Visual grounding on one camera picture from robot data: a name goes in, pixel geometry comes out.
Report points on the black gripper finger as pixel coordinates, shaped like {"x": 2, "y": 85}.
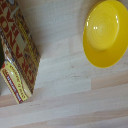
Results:
{"x": 1, "y": 55}

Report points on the yellow bowl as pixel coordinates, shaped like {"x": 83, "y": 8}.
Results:
{"x": 105, "y": 31}

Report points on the red yellow cracker box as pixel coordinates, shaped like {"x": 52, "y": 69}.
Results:
{"x": 18, "y": 46}

